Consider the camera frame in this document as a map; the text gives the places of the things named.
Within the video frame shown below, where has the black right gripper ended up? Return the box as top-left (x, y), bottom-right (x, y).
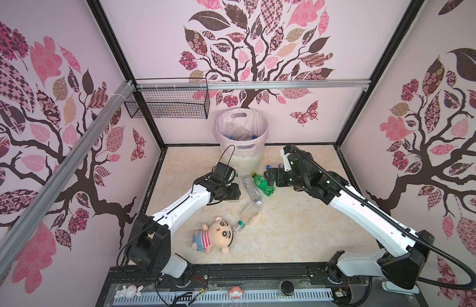
top-left (262, 167), bottom-right (307, 193)

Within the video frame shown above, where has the crushed clear plastic bottle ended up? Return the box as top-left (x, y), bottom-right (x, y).
top-left (222, 122), bottom-right (257, 141)

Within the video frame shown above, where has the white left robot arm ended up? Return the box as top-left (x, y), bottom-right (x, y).
top-left (122, 162), bottom-right (241, 280)

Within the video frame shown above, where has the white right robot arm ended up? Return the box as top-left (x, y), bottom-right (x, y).
top-left (264, 145), bottom-right (429, 290)

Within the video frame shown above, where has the white ribbed trash bin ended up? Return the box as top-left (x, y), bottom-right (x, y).
top-left (220, 145), bottom-right (264, 176)

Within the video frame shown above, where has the tall clear bottle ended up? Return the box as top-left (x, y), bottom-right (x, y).
top-left (242, 175), bottom-right (263, 206)

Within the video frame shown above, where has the small blue label bottle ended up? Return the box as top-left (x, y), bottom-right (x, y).
top-left (266, 164), bottom-right (284, 170)

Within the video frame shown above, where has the green plastic bottle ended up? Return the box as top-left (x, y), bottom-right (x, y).
top-left (251, 173), bottom-right (275, 196)

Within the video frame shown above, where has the square clear bottle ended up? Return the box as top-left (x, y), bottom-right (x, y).
top-left (241, 202), bottom-right (262, 225)

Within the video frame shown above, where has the clear bottle green cap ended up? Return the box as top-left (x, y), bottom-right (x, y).
top-left (232, 220), bottom-right (246, 235)

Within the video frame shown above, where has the cartoon boy plush doll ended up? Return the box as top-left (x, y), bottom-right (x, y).
top-left (191, 217), bottom-right (234, 255)

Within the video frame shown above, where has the red white small figurine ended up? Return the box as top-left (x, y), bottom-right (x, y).
top-left (228, 286), bottom-right (244, 300)

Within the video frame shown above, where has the black round knob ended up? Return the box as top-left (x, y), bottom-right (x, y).
top-left (278, 281), bottom-right (294, 296)

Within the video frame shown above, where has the white vent strip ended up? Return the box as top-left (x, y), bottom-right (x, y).
top-left (112, 289), bottom-right (333, 306)

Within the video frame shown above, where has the white bunny figurine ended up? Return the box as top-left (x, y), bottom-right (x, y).
top-left (114, 285), bottom-right (144, 299)

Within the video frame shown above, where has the black corrugated cable conduit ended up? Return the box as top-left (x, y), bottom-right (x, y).
top-left (289, 145), bottom-right (476, 290)

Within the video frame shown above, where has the black wire basket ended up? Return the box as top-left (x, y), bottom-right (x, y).
top-left (124, 77), bottom-right (211, 120)

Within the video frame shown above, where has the aluminium rail back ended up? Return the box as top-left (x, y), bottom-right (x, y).
top-left (137, 79), bottom-right (371, 90)

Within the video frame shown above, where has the aluminium rail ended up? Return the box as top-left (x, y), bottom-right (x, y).
top-left (0, 80), bottom-right (134, 281)
top-left (137, 79), bottom-right (371, 90)

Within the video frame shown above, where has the white handle device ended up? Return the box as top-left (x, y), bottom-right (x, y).
top-left (381, 281), bottom-right (420, 295)

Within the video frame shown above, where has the aluminium rail left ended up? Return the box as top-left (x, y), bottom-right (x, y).
top-left (0, 80), bottom-right (134, 281)

